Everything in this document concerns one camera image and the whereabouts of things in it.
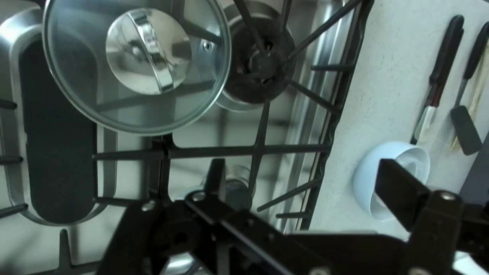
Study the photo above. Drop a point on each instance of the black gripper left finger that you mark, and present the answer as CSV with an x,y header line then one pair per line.
x,y
204,229

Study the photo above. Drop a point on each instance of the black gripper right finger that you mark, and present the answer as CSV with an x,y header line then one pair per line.
x,y
433,218

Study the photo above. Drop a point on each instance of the small round white dish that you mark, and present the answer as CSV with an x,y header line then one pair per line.
x,y
410,157

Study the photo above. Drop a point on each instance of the large round white dish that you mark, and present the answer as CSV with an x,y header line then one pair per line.
x,y
367,177

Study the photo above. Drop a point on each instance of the black spatula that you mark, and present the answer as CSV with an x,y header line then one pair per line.
x,y
465,127

